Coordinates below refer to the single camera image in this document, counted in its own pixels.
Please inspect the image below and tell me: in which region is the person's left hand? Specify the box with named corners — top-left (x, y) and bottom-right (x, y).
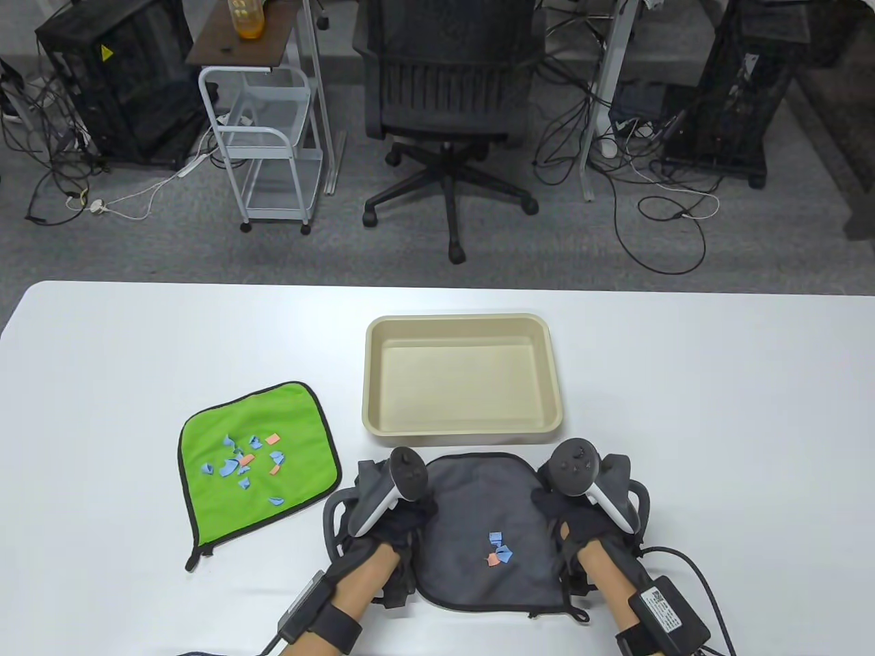
top-left (349, 462), bottom-right (438, 551)

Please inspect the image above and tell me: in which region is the black floor cable loop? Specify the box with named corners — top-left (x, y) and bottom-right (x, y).
top-left (610, 157), bottom-right (708, 276)

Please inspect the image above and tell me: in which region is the black left wrist strap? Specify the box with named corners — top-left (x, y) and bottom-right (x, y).
top-left (311, 598), bottom-right (363, 646)

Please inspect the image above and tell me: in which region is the pile of balloon pieces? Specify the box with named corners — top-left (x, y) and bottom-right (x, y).
top-left (200, 430), bottom-right (286, 508)

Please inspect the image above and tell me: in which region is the brown top side table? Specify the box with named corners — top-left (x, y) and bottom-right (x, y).
top-left (186, 0), bottom-right (346, 197)

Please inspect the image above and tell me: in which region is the white floor cable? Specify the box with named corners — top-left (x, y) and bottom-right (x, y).
top-left (638, 191), bottom-right (722, 221)

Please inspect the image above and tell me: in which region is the black office chair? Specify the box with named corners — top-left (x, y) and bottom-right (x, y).
top-left (352, 0), bottom-right (548, 266)

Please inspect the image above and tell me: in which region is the person's right forearm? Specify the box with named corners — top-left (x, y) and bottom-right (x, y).
top-left (578, 540), bottom-right (667, 656)

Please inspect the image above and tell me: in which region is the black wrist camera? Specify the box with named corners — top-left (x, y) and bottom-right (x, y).
top-left (559, 557), bottom-right (593, 606)
top-left (379, 540), bottom-right (419, 610)

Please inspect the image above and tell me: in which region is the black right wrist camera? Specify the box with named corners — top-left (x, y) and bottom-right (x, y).
top-left (559, 557), bottom-right (593, 606)

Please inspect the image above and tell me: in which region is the tangle of black cables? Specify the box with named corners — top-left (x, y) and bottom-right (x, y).
top-left (0, 61), bottom-right (113, 226)

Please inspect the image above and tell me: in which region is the grey and blue hand towel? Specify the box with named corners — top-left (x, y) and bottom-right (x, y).
top-left (403, 451), bottom-right (590, 624)

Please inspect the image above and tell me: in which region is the beige plastic tray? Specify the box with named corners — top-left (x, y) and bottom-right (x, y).
top-left (362, 313), bottom-right (565, 445)

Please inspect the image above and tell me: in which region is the person's left forearm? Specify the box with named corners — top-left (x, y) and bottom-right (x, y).
top-left (280, 545), bottom-right (403, 656)

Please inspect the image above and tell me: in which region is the green hand towel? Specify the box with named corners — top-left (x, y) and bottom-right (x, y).
top-left (178, 381), bottom-right (342, 573)

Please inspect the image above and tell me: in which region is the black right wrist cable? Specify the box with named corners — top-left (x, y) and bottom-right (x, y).
top-left (643, 545), bottom-right (738, 656)

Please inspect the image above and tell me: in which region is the orange drink bottle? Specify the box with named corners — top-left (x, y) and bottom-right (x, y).
top-left (229, 0), bottom-right (266, 39)

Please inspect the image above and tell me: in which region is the person's right hand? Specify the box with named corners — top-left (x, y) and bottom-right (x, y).
top-left (533, 468), bottom-right (619, 568)

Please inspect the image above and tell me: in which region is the dark grey box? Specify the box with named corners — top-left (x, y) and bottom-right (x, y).
top-left (610, 81), bottom-right (667, 122)

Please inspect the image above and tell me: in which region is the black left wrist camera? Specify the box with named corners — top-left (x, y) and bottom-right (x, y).
top-left (379, 540), bottom-right (419, 610)

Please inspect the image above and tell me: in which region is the grey hand controller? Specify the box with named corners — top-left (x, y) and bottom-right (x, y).
top-left (543, 437), bottom-right (641, 535)
top-left (350, 447), bottom-right (432, 538)

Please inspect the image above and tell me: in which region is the black right wrist strap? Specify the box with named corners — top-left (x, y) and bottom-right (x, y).
top-left (615, 618), bottom-right (684, 656)

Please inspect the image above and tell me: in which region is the black computer tower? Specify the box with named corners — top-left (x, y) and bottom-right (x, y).
top-left (34, 0), bottom-right (206, 168)
top-left (663, 0), bottom-right (821, 190)

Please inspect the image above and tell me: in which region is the black labelled right wrist box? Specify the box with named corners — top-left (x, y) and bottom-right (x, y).
top-left (629, 576), bottom-right (712, 650)

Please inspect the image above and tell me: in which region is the white rolling cart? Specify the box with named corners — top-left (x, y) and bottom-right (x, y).
top-left (198, 65), bottom-right (325, 236)

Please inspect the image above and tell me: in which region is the grey left wrist box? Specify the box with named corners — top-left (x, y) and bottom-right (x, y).
top-left (277, 571), bottom-right (329, 644)

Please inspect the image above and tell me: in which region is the black wrist strap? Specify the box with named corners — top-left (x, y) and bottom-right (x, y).
top-left (615, 618), bottom-right (684, 656)
top-left (311, 598), bottom-right (363, 646)

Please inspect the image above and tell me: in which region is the white desk leg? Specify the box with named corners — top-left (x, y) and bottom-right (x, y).
top-left (580, 0), bottom-right (640, 202)

